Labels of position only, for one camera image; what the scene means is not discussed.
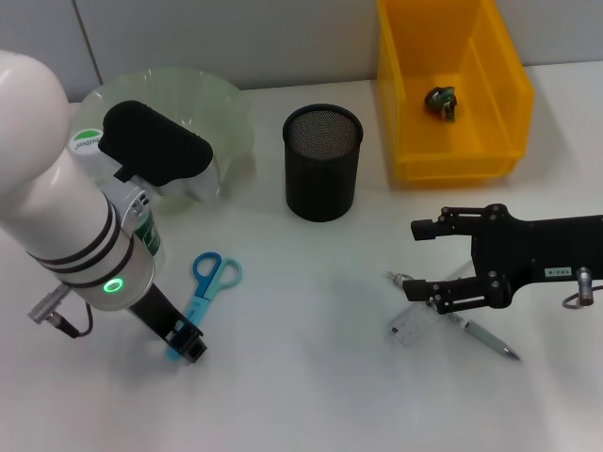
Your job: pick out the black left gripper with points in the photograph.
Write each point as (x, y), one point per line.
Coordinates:
(155, 308)

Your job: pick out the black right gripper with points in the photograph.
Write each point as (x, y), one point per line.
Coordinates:
(532, 245)

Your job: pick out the transparent plastic ruler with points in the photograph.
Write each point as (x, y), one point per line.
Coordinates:
(410, 327)

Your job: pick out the blue plastic scissors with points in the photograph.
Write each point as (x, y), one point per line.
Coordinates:
(212, 278)

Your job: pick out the silver pen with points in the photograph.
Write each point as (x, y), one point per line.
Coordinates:
(485, 335)

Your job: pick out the green plastic wrapper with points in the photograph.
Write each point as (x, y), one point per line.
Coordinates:
(440, 102)

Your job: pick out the clear bottle with green label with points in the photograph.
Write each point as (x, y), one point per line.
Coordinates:
(86, 141)

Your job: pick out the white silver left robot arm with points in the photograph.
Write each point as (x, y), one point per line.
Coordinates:
(52, 207)

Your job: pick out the black mesh pen holder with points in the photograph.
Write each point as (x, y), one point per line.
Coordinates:
(322, 179)

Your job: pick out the pale green glass fruit plate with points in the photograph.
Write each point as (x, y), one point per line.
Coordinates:
(188, 99)

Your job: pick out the yellow plastic bin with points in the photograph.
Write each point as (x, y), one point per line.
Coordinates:
(494, 117)

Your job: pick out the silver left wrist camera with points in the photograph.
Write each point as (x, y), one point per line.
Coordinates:
(151, 146)

